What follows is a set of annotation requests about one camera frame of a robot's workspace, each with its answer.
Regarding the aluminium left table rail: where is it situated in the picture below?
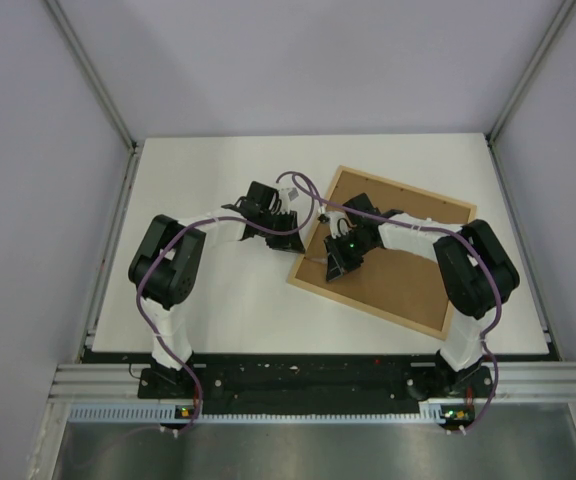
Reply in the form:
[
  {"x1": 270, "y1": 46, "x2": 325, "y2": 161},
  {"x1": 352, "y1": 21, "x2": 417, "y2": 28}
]
[{"x1": 73, "y1": 143, "x2": 143, "y2": 363}]

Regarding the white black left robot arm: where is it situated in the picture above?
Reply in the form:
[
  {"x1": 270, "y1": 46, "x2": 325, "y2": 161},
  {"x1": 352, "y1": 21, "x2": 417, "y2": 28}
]
[{"x1": 128, "y1": 182, "x2": 305, "y2": 398}]

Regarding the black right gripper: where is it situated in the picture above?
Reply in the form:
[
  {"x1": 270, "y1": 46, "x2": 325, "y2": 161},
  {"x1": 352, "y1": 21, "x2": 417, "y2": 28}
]
[{"x1": 324, "y1": 231, "x2": 374, "y2": 283}]

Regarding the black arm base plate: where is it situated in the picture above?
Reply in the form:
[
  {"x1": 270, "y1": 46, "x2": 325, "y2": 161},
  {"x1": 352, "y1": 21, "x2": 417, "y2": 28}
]
[{"x1": 138, "y1": 353, "x2": 493, "y2": 403}]

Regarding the aluminium right table rail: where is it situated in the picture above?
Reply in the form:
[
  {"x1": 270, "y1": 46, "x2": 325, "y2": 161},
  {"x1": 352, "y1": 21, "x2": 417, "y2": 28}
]
[{"x1": 484, "y1": 134, "x2": 565, "y2": 361}]

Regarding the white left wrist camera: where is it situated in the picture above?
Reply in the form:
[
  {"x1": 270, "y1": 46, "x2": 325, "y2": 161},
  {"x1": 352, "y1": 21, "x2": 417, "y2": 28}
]
[{"x1": 279, "y1": 187, "x2": 300, "y2": 207}]

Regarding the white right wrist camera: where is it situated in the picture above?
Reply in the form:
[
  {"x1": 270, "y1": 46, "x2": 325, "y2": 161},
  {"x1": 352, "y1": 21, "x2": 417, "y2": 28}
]
[{"x1": 318, "y1": 211, "x2": 345, "y2": 238}]

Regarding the white slotted cable duct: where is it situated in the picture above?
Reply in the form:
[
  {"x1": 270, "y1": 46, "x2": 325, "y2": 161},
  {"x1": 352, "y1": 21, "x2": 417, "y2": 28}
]
[{"x1": 67, "y1": 400, "x2": 474, "y2": 427}]

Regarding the wooden picture frame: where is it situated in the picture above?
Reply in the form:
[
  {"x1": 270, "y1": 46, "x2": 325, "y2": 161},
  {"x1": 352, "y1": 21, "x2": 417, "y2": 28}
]
[{"x1": 288, "y1": 166, "x2": 477, "y2": 340}]

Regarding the aluminium table rail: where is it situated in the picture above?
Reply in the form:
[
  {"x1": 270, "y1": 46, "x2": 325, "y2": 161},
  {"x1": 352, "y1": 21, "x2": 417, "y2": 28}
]
[
  {"x1": 484, "y1": 134, "x2": 565, "y2": 361},
  {"x1": 73, "y1": 143, "x2": 143, "y2": 363}
]

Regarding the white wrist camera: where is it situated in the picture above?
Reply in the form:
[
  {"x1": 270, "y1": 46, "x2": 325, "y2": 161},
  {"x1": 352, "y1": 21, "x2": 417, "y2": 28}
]
[
  {"x1": 279, "y1": 187, "x2": 300, "y2": 207},
  {"x1": 318, "y1": 211, "x2": 345, "y2": 238}
]

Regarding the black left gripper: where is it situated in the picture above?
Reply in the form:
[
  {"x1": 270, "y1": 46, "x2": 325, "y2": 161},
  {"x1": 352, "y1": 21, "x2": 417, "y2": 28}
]
[{"x1": 259, "y1": 209, "x2": 305, "y2": 254}]

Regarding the aluminium corner post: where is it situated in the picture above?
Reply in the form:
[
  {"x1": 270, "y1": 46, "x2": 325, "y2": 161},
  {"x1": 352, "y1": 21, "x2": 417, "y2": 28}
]
[
  {"x1": 41, "y1": 0, "x2": 137, "y2": 151},
  {"x1": 485, "y1": 0, "x2": 576, "y2": 146}
]

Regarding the aluminium right corner post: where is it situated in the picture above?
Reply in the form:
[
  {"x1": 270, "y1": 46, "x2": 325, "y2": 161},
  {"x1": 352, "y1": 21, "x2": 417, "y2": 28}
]
[{"x1": 485, "y1": 0, "x2": 576, "y2": 146}]

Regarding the aluminium left corner post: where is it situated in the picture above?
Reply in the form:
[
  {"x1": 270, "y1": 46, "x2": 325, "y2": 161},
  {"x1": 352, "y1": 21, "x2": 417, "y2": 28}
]
[{"x1": 41, "y1": 0, "x2": 137, "y2": 151}]

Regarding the aluminium front rail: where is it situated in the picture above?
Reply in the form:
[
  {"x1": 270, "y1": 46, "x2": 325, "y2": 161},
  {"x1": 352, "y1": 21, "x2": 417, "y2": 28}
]
[{"x1": 48, "y1": 362, "x2": 576, "y2": 403}]

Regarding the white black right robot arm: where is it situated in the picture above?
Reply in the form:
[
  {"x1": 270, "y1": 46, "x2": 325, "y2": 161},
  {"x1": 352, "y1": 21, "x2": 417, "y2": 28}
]
[{"x1": 318, "y1": 193, "x2": 520, "y2": 399}]

